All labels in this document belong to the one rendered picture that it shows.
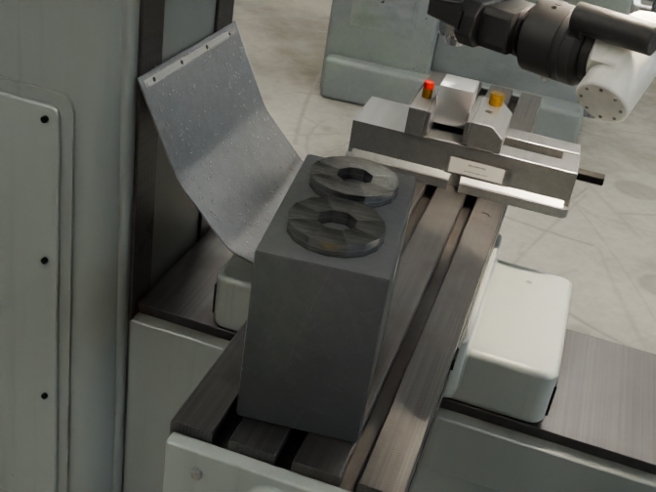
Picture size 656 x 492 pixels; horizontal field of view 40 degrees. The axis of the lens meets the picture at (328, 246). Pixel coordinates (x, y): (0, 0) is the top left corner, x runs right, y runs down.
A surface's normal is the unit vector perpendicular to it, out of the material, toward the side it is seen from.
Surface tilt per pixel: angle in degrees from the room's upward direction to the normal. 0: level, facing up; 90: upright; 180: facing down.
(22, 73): 88
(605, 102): 127
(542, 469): 90
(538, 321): 0
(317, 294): 90
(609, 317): 0
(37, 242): 88
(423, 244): 0
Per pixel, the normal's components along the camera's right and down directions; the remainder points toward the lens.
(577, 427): 0.14, -0.86
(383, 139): -0.29, 0.44
